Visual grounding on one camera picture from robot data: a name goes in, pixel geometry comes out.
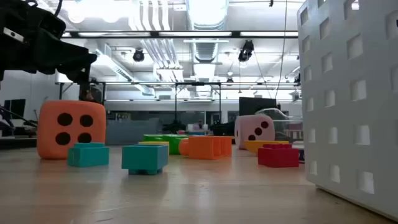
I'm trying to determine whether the grey translucent bin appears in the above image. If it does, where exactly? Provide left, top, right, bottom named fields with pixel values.
left=105, top=117, right=163, bottom=146

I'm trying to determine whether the black ceiling spotlight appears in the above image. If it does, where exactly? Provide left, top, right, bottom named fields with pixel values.
left=132, top=49, right=146, bottom=63

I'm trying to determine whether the clear plastic bin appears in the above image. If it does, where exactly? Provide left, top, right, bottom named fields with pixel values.
left=254, top=108, right=304, bottom=144

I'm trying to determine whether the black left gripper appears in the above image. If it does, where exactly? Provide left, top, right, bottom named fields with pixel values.
left=0, top=0, right=98, bottom=83

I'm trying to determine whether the black rig frame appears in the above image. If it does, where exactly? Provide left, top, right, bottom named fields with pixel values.
left=58, top=81, right=222, bottom=125

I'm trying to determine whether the white perforated basket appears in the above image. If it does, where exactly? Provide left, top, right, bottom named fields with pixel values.
left=297, top=0, right=398, bottom=222

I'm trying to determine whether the black monitor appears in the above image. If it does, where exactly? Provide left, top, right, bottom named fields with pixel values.
left=2, top=98, right=26, bottom=121
left=238, top=96, right=277, bottom=116

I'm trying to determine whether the small red toy brick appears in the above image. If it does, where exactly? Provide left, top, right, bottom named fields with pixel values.
left=257, top=143, right=300, bottom=169

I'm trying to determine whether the small teal toy brick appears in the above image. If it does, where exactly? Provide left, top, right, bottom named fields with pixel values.
left=121, top=144, right=169, bottom=175
left=67, top=142, right=110, bottom=168

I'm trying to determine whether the silver ventilation duct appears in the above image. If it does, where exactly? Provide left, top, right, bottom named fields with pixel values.
left=186, top=0, right=229, bottom=63

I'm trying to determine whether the pink foam die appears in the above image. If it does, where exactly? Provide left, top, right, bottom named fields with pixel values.
left=234, top=114, right=276, bottom=150

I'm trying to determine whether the orange toy brick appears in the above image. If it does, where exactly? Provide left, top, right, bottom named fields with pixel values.
left=243, top=140, right=290, bottom=155

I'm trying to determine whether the long green toy brick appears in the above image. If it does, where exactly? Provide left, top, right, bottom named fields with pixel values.
left=142, top=134, right=175, bottom=142

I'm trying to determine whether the black light rail beam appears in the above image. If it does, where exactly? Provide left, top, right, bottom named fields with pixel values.
left=62, top=30, right=299, bottom=39

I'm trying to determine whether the small yellow toy brick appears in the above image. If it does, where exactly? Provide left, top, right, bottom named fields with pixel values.
left=138, top=141, right=170, bottom=147

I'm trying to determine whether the black hanging camera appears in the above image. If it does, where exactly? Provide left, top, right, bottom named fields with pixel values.
left=238, top=39, right=255, bottom=63

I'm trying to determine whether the short green toy brick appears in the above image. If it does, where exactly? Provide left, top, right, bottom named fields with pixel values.
left=161, top=135, right=190, bottom=156

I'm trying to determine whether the orange foam die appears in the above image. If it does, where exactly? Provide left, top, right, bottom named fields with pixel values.
left=36, top=100, right=107, bottom=161

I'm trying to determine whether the orange wedge toy block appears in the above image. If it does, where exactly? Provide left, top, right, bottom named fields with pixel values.
left=178, top=136, right=233, bottom=161

